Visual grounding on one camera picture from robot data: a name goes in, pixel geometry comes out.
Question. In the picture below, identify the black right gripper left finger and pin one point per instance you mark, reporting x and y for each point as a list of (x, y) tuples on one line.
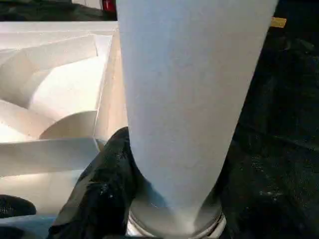
[(99, 194)]

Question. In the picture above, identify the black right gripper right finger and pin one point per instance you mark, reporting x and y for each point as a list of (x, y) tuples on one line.
[(254, 199)]

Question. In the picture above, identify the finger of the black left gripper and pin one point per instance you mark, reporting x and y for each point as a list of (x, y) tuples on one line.
[(15, 205)]

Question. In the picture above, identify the white plastic table top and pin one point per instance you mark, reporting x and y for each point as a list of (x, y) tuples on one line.
[(50, 99)]

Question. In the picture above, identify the white plastic table leg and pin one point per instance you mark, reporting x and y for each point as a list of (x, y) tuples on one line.
[(189, 99)]

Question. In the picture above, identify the black mat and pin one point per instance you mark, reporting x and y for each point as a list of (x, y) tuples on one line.
[(284, 109)]

